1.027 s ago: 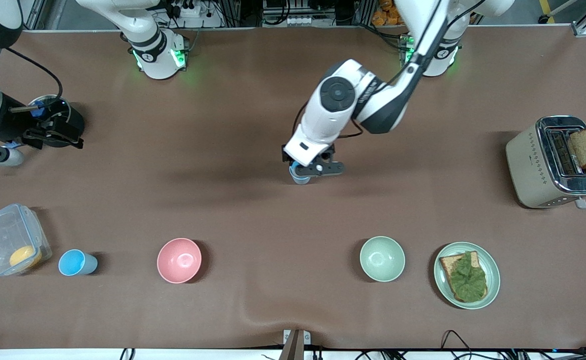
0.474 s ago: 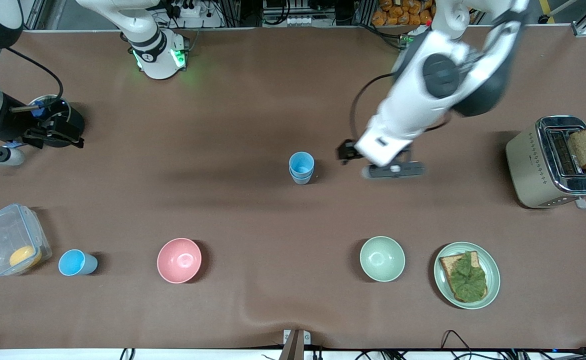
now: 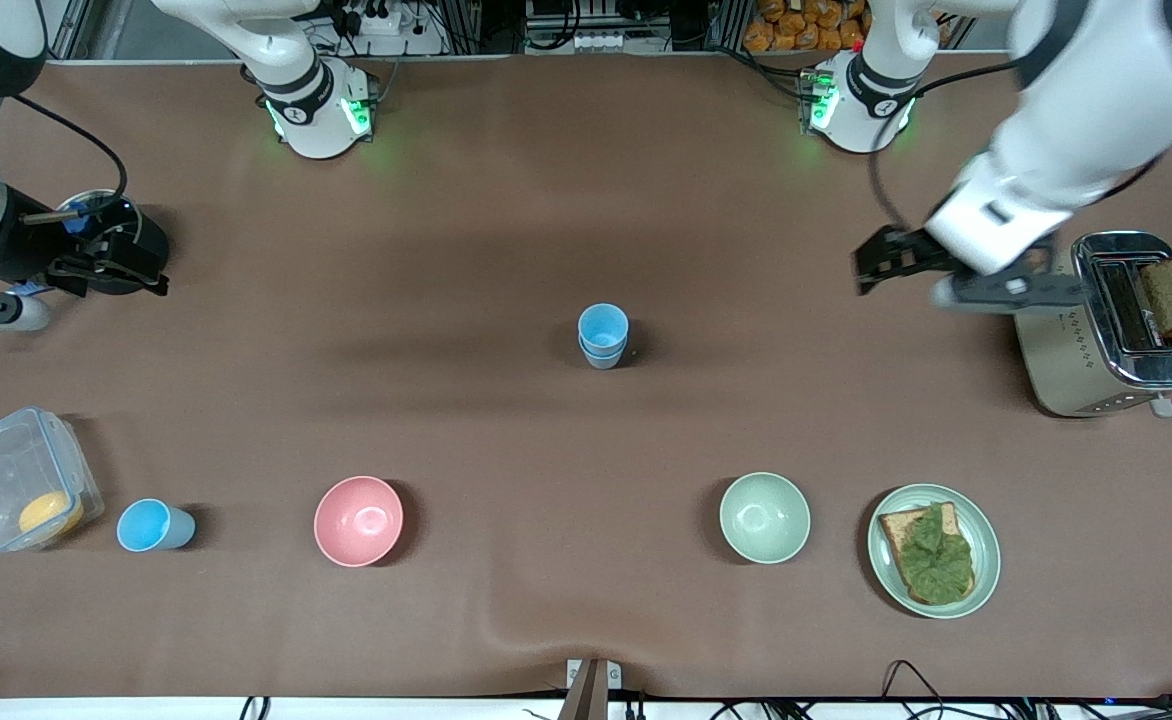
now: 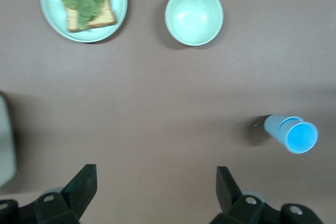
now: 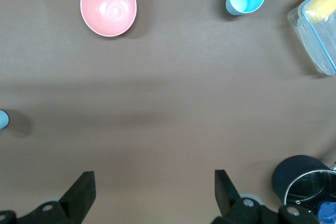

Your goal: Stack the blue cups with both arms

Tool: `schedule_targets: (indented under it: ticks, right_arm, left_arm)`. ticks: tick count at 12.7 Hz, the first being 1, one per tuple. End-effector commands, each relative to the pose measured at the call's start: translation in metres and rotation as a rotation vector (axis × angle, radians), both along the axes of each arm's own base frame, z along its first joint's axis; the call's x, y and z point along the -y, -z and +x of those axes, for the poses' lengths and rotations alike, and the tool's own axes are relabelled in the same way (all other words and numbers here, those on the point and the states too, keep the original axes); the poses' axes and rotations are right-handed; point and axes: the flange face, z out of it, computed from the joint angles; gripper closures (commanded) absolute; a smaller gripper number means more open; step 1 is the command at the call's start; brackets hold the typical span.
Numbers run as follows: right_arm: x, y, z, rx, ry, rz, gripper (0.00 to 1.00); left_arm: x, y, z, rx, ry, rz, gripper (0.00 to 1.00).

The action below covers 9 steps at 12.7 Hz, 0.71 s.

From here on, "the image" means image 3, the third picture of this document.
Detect plain blue cup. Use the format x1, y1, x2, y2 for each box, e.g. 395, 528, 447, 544
116, 498, 197, 553
577, 303, 631, 353

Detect glass pot lid blue knob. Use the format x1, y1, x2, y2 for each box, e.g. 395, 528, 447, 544
51, 190, 143, 271

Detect beige chrome toaster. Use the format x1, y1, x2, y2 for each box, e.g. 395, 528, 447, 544
1011, 232, 1172, 419

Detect clear plastic food container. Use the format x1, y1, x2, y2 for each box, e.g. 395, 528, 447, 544
0, 406, 105, 553

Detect bag of orange buns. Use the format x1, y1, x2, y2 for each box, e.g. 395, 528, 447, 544
743, 0, 869, 53

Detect orange round food piece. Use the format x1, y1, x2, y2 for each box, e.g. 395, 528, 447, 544
18, 490, 85, 538

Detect toast slice under lettuce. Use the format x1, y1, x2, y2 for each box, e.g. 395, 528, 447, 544
878, 502, 977, 606

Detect pale green bowl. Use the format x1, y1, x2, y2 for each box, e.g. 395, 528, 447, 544
719, 472, 812, 565

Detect green lettuce leaf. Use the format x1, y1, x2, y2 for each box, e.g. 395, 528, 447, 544
896, 503, 976, 604

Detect pale green plate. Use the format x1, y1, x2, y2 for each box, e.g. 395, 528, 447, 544
867, 484, 1002, 620

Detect brown table cloth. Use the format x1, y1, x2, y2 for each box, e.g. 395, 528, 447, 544
0, 52, 1172, 701

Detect pink bowl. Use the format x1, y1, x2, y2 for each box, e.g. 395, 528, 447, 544
313, 475, 405, 568

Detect white power strip with plugs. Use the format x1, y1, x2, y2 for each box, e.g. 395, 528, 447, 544
331, 0, 409, 37

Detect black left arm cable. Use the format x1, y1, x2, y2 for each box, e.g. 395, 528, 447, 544
867, 58, 1033, 234

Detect black looped floor cable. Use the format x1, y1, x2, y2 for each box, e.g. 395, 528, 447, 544
881, 659, 949, 720

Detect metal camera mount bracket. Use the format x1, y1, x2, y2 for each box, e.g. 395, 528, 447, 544
566, 658, 622, 720

